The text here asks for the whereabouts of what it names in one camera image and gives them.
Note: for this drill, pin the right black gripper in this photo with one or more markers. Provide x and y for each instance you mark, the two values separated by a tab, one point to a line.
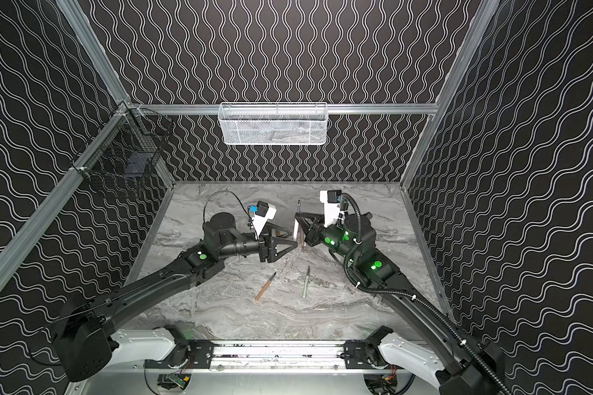
314	234

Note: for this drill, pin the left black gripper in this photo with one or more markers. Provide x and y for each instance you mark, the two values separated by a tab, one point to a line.
264	248

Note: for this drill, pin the white pen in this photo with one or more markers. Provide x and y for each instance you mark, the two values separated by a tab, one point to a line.
297	227

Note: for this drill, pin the tan pen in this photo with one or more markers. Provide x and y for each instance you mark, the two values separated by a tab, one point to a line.
301	240

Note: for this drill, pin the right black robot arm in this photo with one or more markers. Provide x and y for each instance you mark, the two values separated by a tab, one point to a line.
453	362

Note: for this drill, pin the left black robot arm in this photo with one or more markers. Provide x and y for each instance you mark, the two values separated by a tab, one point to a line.
82	335

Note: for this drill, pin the brown pen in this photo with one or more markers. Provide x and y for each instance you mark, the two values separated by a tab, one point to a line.
265	287

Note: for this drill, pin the aluminium horizontal back bar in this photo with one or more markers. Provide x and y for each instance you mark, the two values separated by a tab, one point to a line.
286	108

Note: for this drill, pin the aluminium left side bar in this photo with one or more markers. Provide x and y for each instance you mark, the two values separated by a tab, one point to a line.
21	245

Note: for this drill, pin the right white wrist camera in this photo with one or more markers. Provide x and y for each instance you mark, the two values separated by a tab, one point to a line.
332	205

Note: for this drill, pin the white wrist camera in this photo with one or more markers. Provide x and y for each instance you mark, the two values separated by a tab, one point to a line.
332	205
260	214

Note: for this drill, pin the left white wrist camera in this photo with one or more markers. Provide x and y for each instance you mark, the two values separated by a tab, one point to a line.
260	214

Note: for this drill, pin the white wire mesh basket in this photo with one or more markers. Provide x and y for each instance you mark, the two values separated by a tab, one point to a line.
293	129

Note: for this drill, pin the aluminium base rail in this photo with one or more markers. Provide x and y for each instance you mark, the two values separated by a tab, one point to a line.
332	356

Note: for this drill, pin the black wire basket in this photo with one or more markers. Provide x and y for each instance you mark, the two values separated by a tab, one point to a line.
124	166

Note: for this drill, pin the aluminium corner post right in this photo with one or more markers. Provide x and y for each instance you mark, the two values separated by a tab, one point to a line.
484	15

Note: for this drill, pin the aluminium corner post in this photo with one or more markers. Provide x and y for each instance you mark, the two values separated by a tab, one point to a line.
87	38
484	15

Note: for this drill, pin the aluminium corner post left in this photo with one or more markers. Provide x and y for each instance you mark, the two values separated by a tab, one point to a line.
87	38

